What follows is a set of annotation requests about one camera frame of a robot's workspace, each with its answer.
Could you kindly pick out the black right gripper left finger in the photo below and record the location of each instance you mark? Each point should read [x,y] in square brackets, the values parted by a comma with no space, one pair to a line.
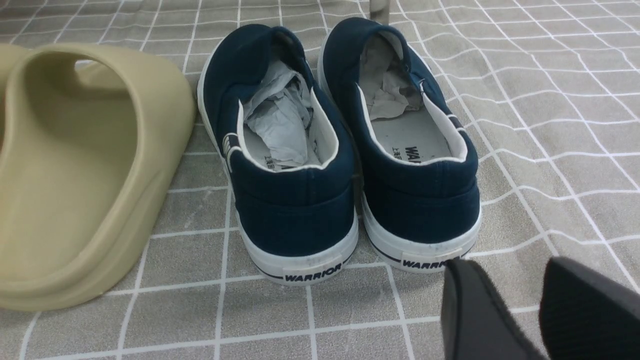
[475,322]

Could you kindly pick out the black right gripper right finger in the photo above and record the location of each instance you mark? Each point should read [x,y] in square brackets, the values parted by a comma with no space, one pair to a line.
[585,315]

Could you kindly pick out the navy canvas shoe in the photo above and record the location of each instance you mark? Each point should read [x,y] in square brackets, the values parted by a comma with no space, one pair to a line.
[286,152]
[420,197]

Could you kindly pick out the metal shoe rack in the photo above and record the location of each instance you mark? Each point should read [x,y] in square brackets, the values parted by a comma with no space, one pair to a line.
[379,9]

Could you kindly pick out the olive right foam slide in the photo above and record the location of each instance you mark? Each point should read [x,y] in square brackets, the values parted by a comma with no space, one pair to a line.
[91,137]

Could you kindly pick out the olive foam slide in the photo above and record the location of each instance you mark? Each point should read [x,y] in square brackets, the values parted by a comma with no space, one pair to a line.
[91,137]
[10,54]

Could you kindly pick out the olive left foam slide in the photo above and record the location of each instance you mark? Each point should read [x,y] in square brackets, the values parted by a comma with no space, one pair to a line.
[10,54]

